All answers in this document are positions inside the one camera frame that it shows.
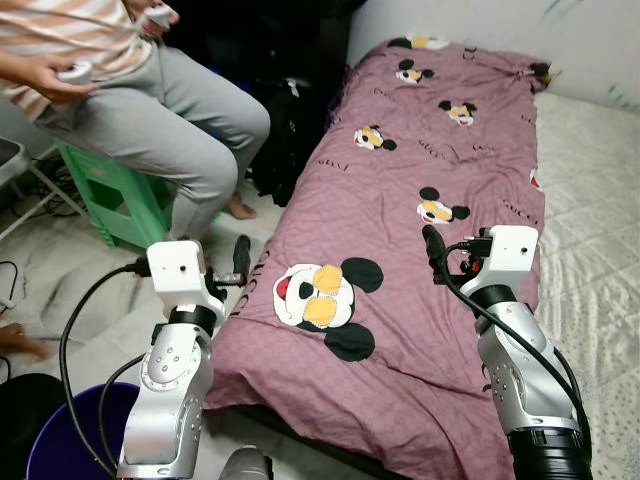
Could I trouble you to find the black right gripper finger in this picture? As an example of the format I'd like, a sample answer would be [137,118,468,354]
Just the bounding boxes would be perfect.
[422,225,451,286]

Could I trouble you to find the purple Mickey print blanket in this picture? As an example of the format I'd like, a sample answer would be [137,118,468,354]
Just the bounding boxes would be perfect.
[203,37,553,480]

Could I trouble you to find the grey quilted mattress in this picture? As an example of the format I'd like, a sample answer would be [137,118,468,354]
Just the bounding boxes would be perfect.
[520,90,640,480]

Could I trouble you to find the black bag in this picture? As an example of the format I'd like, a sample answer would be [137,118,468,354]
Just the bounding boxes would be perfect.
[245,78,346,206]

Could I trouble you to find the green plastic stool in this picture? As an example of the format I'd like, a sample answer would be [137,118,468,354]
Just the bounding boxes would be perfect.
[57,143,176,249]

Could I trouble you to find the silver left robot leg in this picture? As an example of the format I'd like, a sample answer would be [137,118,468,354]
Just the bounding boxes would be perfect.
[218,447,274,480]

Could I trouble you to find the person in grey trousers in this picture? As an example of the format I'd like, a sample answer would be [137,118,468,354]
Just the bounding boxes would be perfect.
[0,0,273,241]

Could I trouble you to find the purple waste bin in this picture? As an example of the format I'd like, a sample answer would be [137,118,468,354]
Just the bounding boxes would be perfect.
[25,382,141,480]

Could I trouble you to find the white handheld controller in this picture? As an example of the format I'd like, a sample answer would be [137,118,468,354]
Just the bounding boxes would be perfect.
[145,3,176,28]
[57,60,94,83]

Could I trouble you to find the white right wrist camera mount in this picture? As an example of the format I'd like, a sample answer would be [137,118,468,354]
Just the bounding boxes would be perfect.
[470,226,541,301]

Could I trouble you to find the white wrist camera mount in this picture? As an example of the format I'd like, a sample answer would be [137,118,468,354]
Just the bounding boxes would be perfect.
[147,240,226,323]
[470,226,541,301]

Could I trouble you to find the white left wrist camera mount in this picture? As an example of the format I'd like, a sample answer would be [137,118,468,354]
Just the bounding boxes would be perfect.
[147,240,226,323]

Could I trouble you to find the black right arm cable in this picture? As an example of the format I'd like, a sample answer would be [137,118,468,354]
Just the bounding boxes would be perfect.
[445,240,591,441]

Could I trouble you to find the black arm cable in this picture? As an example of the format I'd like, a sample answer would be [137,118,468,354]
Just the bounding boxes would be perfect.
[445,240,591,441]
[58,260,153,476]

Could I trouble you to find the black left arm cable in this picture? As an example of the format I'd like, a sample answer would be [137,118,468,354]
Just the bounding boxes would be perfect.
[58,260,153,476]

